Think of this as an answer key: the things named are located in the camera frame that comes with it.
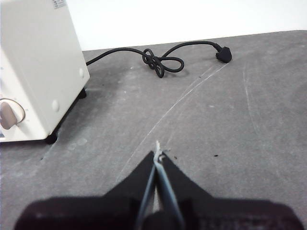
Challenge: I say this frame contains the cream Toshiba toaster oven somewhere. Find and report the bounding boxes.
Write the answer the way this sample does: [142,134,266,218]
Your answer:
[0,0,91,143]

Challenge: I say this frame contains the cream oven timer knob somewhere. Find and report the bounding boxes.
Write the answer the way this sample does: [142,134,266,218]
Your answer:
[0,97,26,130]

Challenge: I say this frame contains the black power cable with plug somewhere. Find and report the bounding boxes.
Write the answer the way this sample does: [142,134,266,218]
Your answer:
[85,41,233,79]

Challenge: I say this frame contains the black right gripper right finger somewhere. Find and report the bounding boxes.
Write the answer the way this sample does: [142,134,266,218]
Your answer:
[158,154,307,230]

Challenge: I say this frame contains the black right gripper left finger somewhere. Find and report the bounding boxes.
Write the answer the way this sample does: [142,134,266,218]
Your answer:
[14,150,157,230]

